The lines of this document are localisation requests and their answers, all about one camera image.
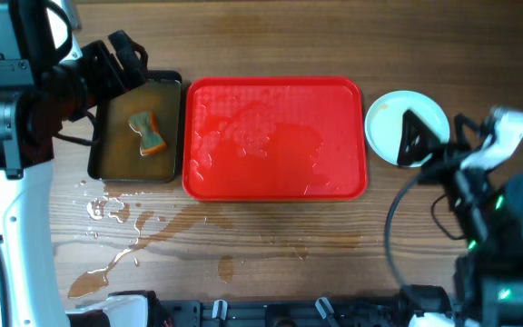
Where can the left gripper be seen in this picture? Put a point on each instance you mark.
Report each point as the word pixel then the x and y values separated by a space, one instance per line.
pixel 101 57

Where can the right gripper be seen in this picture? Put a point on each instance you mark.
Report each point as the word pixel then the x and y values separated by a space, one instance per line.
pixel 445 155

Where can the green orange sponge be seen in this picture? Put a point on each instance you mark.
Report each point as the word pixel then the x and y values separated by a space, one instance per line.
pixel 145 125

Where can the light blue plate top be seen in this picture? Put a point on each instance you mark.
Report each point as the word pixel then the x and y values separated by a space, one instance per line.
pixel 383 122

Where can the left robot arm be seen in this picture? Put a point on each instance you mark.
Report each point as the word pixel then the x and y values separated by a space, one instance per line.
pixel 46 80

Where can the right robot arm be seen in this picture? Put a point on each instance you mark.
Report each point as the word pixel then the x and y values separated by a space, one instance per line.
pixel 489 276

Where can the black water tray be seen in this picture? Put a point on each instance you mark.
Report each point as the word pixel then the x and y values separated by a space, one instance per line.
pixel 116 157

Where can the red plastic tray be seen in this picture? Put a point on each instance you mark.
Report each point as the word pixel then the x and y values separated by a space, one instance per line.
pixel 274 139

